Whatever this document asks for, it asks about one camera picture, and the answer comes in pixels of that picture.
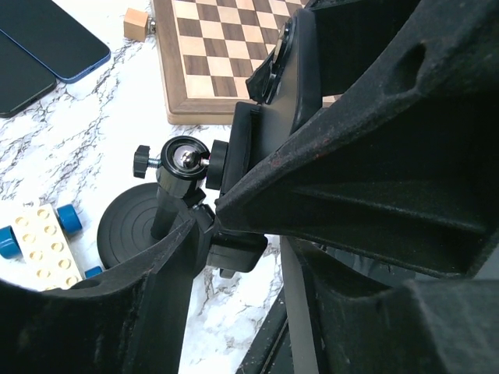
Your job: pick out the blue-edged phone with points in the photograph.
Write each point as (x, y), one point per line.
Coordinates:
(54, 38)

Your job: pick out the black pole phone stand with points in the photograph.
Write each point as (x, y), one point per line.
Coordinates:
(185, 168)

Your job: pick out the small wooden block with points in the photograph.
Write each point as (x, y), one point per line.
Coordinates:
(136, 25)

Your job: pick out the wooden chessboard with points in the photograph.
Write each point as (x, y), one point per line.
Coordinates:
(209, 48)

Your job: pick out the toy brick car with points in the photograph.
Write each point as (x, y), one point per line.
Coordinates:
(39, 234)

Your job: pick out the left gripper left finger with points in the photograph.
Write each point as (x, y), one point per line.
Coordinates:
(128, 319)

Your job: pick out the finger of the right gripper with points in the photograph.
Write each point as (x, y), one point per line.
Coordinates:
(351, 35)
(403, 166)

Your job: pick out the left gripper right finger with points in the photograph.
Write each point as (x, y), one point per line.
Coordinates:
(437, 326)

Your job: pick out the black phone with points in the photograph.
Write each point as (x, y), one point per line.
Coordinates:
(23, 79)
(293, 89)

